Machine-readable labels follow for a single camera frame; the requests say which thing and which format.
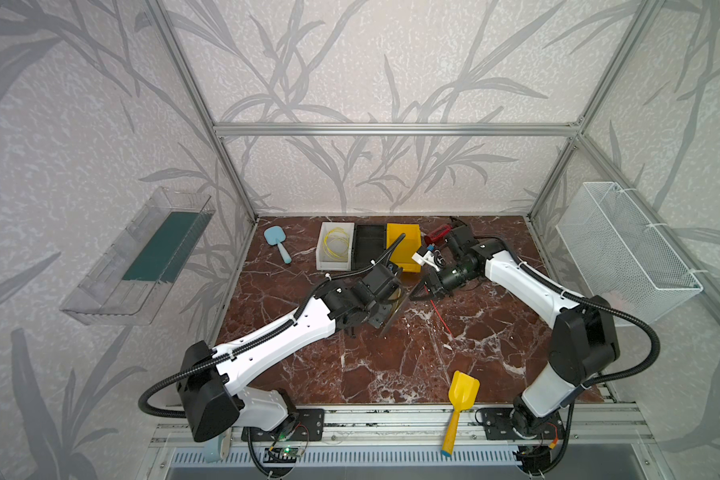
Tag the pink object in basket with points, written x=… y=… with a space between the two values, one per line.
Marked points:
x=615 y=297

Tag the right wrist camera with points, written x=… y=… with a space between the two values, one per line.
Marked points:
x=431 y=256

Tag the clear plastic wall tray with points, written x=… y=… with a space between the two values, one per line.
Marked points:
x=130 y=282

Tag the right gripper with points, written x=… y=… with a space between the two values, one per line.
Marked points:
x=431 y=276

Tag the red black spray bottle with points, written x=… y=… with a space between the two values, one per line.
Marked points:
x=437 y=236

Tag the black plastic bin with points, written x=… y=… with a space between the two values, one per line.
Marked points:
x=369 y=242

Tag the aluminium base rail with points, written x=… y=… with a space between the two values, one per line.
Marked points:
x=397 y=435

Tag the teal toy shovel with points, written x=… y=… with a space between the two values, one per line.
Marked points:
x=275 y=236

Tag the white wire basket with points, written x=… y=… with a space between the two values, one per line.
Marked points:
x=616 y=247

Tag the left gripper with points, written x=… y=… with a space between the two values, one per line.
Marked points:
x=387 y=262

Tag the grey cable spool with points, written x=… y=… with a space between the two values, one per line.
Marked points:
x=398 y=307

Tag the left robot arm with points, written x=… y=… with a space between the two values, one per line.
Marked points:
x=212 y=390

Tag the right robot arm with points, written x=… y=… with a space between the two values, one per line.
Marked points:
x=584 y=339

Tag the yellow plastic bin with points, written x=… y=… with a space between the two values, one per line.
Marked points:
x=403 y=253

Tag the white plastic bin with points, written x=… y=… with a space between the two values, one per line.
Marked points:
x=334 y=247

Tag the yellow toy shovel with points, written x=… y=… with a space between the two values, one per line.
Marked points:
x=462 y=395

